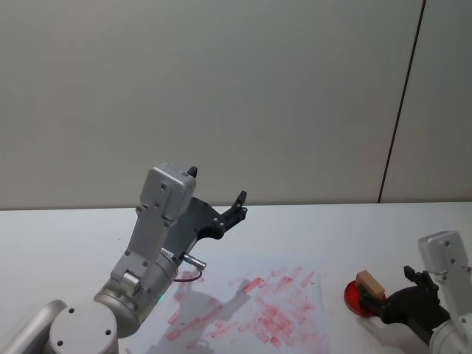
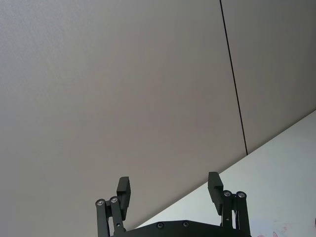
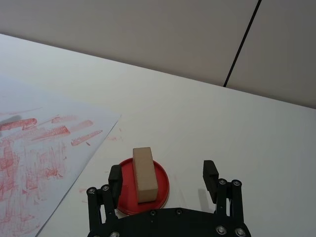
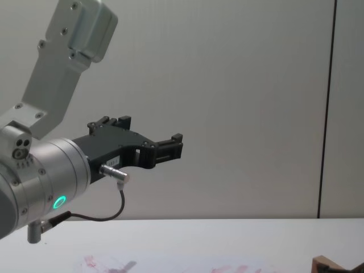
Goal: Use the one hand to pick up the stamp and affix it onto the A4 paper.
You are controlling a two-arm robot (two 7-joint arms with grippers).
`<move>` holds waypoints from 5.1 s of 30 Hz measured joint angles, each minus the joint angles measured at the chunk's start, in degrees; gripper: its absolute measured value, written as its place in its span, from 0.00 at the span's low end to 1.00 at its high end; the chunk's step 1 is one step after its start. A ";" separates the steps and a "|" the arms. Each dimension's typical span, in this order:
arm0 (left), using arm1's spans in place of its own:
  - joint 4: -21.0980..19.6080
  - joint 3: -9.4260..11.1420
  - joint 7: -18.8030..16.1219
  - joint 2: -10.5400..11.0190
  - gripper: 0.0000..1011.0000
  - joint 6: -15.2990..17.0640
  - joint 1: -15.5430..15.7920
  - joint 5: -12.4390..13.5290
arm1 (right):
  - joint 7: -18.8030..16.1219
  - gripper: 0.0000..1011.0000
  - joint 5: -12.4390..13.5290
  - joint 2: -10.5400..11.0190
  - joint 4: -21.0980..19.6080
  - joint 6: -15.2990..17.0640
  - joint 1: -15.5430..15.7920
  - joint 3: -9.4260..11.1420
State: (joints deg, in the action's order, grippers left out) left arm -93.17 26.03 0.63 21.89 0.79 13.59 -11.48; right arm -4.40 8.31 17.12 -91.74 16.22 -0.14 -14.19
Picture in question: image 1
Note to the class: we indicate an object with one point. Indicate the white paper with red stamps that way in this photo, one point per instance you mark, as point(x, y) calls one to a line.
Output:
point(258, 313)

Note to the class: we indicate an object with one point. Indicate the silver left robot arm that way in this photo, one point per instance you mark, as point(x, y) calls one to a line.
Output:
point(158, 206)

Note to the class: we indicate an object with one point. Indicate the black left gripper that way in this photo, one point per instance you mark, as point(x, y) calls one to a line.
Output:
point(197, 221)

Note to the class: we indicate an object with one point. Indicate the wooden stamp block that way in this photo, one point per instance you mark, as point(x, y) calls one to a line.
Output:
point(370, 283)

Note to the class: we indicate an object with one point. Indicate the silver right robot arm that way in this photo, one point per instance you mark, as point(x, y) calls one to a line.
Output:
point(448, 265)

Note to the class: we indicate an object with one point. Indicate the round red ink pad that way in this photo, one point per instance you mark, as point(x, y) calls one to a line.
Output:
point(354, 298)

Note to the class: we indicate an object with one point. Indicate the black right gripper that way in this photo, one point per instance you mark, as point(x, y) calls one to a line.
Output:
point(413, 308)

